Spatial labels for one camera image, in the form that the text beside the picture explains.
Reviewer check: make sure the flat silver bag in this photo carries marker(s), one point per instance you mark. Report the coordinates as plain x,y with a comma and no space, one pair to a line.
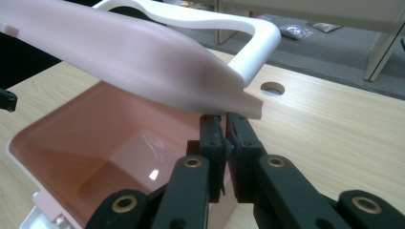
324,27

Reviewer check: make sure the pink storage box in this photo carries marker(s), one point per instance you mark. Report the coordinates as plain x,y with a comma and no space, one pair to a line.
127,63

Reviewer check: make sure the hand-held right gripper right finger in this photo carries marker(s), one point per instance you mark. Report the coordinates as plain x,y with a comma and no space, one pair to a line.
245,149

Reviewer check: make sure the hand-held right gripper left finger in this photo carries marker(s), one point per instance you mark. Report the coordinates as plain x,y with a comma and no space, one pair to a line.
211,140

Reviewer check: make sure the clear plastic bag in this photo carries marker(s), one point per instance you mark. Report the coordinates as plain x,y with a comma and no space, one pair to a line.
296,31

